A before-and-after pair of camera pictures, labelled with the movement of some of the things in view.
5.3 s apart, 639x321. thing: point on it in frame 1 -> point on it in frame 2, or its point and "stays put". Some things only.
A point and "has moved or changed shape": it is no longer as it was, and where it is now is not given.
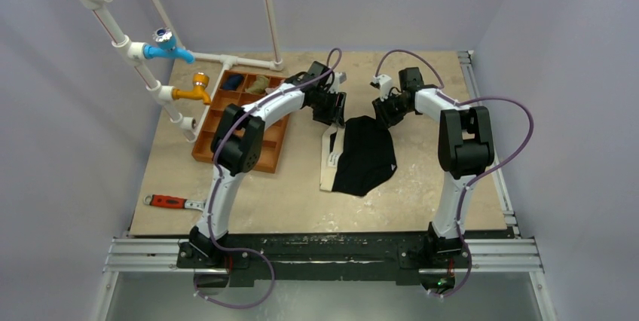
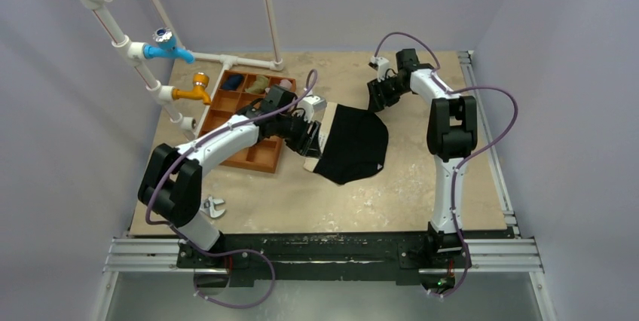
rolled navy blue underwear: [232, 81] stays put
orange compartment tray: [241, 88] stays put
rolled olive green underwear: [259, 86] stays put
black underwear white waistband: [356, 157] has moved or changed shape
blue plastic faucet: [165, 47] stays put
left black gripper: [334, 114] -> [298, 145]
